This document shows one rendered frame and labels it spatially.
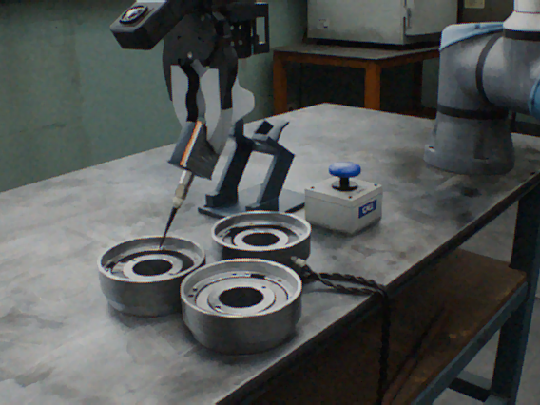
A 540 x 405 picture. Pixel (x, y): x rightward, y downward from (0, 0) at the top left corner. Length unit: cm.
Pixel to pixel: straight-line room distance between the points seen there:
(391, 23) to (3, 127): 168
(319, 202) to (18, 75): 165
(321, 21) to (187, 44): 244
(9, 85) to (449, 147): 162
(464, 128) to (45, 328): 68
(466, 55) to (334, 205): 35
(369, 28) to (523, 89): 205
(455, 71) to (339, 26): 203
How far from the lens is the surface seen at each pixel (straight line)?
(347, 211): 72
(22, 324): 60
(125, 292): 56
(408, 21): 279
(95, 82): 241
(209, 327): 50
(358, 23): 292
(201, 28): 60
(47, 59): 230
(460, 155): 98
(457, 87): 98
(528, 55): 87
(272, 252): 60
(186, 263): 60
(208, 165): 64
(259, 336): 50
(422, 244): 72
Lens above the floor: 109
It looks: 20 degrees down
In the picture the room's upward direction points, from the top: 1 degrees counter-clockwise
